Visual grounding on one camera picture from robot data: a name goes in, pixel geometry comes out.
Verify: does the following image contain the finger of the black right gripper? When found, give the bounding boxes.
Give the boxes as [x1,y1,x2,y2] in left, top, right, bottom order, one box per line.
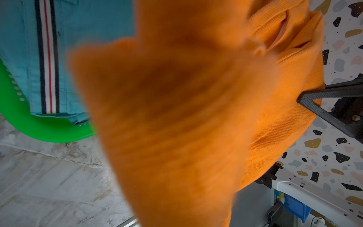
[297,73,363,143]

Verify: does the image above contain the orange pants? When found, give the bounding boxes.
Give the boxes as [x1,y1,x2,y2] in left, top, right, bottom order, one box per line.
[69,1,325,227]

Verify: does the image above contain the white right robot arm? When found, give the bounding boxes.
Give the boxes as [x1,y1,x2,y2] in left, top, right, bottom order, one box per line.
[256,74,363,227]

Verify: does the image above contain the green plastic basket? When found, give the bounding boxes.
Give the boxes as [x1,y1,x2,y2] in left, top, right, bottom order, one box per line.
[1,63,95,143]

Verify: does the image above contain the teal pants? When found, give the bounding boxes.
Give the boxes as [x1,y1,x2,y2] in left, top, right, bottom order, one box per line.
[1,1,134,125]

